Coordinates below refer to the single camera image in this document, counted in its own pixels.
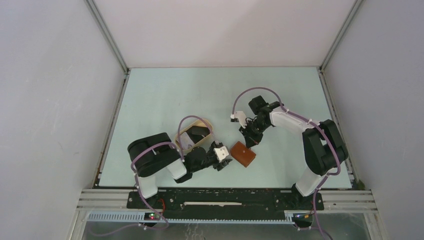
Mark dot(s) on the silver VIP card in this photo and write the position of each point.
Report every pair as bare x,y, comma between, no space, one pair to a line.
185,141

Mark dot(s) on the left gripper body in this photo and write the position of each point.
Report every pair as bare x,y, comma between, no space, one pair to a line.
209,160

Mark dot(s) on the white cable duct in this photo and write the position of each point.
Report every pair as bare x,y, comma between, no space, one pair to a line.
148,218

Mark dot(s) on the brown leather card holder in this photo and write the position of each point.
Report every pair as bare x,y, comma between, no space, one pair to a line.
242,154

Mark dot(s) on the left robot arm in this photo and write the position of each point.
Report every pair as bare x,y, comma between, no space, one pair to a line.
151,154

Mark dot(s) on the beige card tray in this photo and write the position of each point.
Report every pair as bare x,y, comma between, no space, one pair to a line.
197,139

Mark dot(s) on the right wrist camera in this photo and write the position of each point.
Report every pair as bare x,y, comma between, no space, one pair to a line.
239,117

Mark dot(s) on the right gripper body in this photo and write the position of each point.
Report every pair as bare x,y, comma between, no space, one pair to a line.
256,126

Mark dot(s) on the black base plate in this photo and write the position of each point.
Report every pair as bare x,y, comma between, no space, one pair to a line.
225,203

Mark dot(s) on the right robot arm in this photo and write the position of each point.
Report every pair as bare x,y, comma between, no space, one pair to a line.
324,149

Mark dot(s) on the aluminium frame rail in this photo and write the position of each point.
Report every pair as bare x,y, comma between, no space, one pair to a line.
334,201

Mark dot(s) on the black card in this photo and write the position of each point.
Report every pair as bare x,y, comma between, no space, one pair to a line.
199,130

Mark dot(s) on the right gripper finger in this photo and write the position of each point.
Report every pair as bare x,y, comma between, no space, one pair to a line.
248,137
255,139

